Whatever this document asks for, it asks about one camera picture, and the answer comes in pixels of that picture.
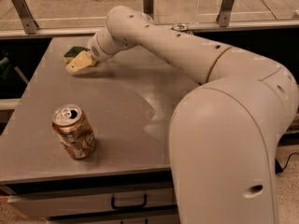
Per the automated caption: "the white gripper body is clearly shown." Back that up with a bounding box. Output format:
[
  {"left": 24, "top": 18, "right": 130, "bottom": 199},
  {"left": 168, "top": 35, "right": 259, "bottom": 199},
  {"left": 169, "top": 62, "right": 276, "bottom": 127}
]
[{"left": 88, "top": 31, "right": 121, "bottom": 62}]

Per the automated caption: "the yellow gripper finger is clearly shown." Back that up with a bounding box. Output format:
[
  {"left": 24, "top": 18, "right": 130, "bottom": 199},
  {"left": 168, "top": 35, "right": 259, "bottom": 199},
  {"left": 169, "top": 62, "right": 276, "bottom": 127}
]
[{"left": 66, "top": 50, "right": 96, "bottom": 74}]

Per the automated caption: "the green and yellow sponge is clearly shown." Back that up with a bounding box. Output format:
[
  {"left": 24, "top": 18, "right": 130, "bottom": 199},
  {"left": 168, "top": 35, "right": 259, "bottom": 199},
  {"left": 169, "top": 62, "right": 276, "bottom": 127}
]
[{"left": 64, "top": 46, "right": 88, "bottom": 63}]

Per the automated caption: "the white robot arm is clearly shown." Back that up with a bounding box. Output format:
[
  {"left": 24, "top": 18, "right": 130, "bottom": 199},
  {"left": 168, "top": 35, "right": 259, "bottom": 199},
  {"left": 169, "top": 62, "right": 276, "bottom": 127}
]
[{"left": 66, "top": 6, "right": 298, "bottom": 224}]

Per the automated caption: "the orange crushed soda can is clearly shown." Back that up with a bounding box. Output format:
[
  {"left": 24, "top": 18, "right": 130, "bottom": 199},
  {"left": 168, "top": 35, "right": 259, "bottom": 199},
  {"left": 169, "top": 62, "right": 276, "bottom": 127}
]
[{"left": 52, "top": 105, "right": 95, "bottom": 160}]

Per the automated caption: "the green soda can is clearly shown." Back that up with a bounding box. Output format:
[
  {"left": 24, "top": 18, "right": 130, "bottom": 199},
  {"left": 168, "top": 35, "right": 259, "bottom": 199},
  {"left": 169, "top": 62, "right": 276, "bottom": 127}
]
[{"left": 172, "top": 23, "right": 189, "bottom": 32}]

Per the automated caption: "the upper grey drawer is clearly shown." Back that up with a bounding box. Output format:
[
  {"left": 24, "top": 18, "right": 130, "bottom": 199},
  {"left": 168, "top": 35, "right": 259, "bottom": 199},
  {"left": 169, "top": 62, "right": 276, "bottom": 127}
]
[{"left": 8, "top": 187, "right": 175, "bottom": 217}]

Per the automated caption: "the grey drawer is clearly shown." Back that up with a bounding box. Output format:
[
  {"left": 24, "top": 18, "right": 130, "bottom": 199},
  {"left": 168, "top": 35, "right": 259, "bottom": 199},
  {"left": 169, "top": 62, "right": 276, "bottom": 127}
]
[
  {"left": 46, "top": 206, "right": 180, "bottom": 224},
  {"left": 8, "top": 187, "right": 175, "bottom": 217}
]

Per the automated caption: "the lower grey drawer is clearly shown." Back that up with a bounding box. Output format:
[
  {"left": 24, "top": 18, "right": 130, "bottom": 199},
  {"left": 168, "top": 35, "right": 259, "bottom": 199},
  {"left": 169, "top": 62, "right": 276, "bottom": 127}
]
[{"left": 46, "top": 206, "right": 180, "bottom": 224}]

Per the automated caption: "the left metal rail bracket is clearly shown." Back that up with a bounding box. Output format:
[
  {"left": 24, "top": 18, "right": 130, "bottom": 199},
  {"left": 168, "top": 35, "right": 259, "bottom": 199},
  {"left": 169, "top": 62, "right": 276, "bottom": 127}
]
[{"left": 11, "top": 0, "right": 39, "bottom": 35}]

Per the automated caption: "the metal rail bracket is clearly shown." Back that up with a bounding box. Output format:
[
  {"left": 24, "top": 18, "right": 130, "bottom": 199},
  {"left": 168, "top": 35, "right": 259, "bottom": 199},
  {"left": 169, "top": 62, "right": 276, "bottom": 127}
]
[
  {"left": 216, "top": 0, "right": 235, "bottom": 27},
  {"left": 143, "top": 0, "right": 154, "bottom": 18},
  {"left": 11, "top": 0, "right": 39, "bottom": 35}
]

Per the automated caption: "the middle metal rail bracket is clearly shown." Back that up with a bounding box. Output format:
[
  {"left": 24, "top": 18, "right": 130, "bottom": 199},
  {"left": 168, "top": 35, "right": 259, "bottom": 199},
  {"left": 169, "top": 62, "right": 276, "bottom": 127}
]
[{"left": 143, "top": 0, "right": 154, "bottom": 18}]

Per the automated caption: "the grey horizontal rail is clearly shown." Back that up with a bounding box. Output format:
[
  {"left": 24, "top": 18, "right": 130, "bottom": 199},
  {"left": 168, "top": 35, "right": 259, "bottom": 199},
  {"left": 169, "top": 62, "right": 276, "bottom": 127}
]
[{"left": 0, "top": 19, "right": 299, "bottom": 40}]

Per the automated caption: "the right metal rail bracket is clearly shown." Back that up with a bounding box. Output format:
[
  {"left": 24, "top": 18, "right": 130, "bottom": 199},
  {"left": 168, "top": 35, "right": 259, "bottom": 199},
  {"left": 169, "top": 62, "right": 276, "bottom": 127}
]
[{"left": 216, "top": 0, "right": 235, "bottom": 27}]

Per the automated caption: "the black drawer handle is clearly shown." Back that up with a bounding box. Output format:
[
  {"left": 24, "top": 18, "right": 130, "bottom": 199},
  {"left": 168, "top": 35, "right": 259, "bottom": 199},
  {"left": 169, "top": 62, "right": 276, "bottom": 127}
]
[{"left": 110, "top": 194, "right": 148, "bottom": 210}]

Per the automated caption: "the black floor cable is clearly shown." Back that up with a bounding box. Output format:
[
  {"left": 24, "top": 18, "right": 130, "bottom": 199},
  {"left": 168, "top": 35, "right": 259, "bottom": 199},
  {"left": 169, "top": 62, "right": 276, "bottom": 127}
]
[{"left": 275, "top": 152, "right": 299, "bottom": 175}]

